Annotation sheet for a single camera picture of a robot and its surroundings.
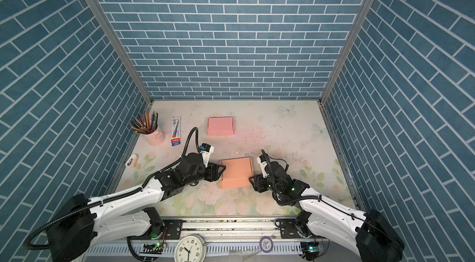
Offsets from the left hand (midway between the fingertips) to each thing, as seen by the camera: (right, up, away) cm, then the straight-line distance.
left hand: (222, 168), depth 81 cm
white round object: (-46, +1, +11) cm, 47 cm away
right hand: (+13, -4, +2) cm, 14 cm away
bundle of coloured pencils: (-42, +18, +15) cm, 49 cm away
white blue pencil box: (-29, +12, +21) cm, 38 cm away
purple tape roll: (+18, -27, -10) cm, 34 cm away
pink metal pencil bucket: (-36, +11, +13) cm, 40 cm away
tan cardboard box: (+6, -4, +5) cm, 9 cm away
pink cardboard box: (-5, +17, +31) cm, 36 cm away
